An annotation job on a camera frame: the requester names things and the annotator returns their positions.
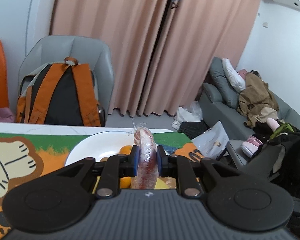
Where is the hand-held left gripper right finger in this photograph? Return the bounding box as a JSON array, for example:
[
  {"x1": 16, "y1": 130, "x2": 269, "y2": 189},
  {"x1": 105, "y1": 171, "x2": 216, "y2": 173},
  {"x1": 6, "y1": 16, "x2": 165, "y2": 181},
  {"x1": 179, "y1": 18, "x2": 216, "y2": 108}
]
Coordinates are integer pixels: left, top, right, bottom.
[{"x1": 157, "y1": 145, "x2": 240, "y2": 198}]

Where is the black clothes pile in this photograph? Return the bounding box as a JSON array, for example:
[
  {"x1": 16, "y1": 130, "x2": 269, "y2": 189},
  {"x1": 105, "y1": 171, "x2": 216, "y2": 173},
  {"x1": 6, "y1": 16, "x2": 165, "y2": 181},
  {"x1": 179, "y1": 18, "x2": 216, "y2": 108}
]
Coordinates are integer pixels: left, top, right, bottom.
[{"x1": 247, "y1": 130, "x2": 300, "y2": 199}]

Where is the white plate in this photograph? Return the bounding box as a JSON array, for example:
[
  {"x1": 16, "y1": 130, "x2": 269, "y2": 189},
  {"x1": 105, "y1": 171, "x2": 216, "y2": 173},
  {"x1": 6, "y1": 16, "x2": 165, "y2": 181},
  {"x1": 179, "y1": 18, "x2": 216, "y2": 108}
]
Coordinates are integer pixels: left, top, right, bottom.
[{"x1": 65, "y1": 131, "x2": 136, "y2": 167}]

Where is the cartoon cat table mat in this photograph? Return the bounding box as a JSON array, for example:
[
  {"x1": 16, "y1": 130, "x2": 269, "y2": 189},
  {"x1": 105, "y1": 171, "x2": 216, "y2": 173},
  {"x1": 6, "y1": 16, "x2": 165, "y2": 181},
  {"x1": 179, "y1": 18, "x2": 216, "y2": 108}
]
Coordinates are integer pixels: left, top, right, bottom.
[{"x1": 0, "y1": 132, "x2": 205, "y2": 240}]

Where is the orange and black backpack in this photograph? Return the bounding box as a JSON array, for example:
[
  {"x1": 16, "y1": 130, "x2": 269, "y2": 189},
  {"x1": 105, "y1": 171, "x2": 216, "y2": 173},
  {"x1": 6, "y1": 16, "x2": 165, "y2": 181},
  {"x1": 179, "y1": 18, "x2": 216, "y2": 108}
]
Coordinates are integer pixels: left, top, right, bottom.
[{"x1": 16, "y1": 57, "x2": 102, "y2": 127}]

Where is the brown coat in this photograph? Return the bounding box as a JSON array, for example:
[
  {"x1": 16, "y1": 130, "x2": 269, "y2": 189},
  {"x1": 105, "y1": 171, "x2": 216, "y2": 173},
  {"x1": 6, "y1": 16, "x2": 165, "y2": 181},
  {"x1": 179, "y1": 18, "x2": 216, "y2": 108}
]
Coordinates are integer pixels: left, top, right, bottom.
[{"x1": 237, "y1": 73, "x2": 280, "y2": 128}]

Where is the white pillow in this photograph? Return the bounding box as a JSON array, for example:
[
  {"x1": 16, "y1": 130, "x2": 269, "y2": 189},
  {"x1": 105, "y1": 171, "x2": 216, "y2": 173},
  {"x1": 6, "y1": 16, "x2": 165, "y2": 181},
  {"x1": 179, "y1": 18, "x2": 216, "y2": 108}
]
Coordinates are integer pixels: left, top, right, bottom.
[{"x1": 221, "y1": 58, "x2": 246, "y2": 93}]

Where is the grey sofa cushion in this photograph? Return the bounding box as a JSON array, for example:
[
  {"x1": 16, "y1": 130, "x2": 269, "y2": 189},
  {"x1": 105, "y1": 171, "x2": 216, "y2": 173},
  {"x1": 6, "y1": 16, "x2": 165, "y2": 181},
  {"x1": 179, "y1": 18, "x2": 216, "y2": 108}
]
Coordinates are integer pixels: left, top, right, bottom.
[{"x1": 209, "y1": 57, "x2": 240, "y2": 109}]

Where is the grey chair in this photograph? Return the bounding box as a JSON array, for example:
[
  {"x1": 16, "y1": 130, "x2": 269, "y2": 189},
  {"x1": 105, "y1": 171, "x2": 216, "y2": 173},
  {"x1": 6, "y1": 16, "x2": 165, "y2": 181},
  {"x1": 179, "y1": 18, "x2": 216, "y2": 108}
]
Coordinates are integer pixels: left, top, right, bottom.
[{"x1": 17, "y1": 35, "x2": 115, "y2": 127}]

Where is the green cloth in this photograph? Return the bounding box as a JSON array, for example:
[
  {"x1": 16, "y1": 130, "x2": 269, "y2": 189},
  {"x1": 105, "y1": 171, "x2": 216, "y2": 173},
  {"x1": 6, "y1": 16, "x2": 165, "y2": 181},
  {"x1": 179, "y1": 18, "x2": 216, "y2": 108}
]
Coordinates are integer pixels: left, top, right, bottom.
[{"x1": 269, "y1": 122, "x2": 295, "y2": 140}]

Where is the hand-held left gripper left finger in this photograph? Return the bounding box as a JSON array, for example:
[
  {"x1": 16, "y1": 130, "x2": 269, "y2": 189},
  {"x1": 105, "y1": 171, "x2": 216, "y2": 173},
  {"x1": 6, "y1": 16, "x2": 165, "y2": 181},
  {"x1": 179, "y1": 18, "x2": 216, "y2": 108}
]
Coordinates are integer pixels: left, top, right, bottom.
[{"x1": 54, "y1": 145, "x2": 140, "y2": 198}]

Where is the pink and white pouch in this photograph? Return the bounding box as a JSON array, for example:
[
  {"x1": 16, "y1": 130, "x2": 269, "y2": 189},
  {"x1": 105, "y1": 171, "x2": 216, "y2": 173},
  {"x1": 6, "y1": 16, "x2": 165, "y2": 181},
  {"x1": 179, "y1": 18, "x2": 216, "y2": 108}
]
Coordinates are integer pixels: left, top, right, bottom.
[{"x1": 241, "y1": 135, "x2": 265, "y2": 158}]

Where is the grey sofa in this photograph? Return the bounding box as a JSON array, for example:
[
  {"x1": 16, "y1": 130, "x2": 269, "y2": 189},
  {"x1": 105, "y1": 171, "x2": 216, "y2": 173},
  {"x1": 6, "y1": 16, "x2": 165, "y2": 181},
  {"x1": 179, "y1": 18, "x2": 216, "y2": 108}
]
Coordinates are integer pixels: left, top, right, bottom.
[{"x1": 199, "y1": 56, "x2": 300, "y2": 173}]

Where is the dark folded cloth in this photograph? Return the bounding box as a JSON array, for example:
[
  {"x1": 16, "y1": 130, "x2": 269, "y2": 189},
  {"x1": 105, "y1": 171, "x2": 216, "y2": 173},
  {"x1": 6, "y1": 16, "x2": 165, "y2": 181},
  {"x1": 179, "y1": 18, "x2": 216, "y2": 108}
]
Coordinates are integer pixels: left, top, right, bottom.
[{"x1": 177, "y1": 121, "x2": 208, "y2": 140}]

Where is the pink cloth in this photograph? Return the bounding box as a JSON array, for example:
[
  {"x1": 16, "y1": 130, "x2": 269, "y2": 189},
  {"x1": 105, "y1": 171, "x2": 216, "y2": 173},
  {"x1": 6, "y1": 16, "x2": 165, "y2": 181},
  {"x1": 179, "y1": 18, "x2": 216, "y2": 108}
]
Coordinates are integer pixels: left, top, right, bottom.
[{"x1": 0, "y1": 107, "x2": 15, "y2": 123}]

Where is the white plastic bag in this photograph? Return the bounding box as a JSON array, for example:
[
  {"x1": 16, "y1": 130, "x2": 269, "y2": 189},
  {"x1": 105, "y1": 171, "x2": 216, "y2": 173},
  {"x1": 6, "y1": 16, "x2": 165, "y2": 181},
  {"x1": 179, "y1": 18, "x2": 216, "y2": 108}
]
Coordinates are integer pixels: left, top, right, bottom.
[
  {"x1": 191, "y1": 121, "x2": 231, "y2": 160},
  {"x1": 172, "y1": 101, "x2": 203, "y2": 131}
]

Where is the pink curtain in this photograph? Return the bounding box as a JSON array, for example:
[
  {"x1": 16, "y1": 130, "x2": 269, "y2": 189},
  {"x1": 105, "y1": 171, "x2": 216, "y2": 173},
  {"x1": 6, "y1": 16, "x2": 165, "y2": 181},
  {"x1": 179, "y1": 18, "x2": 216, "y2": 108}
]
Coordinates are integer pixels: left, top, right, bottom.
[
  {"x1": 50, "y1": 0, "x2": 176, "y2": 117},
  {"x1": 139, "y1": 0, "x2": 263, "y2": 117}
]

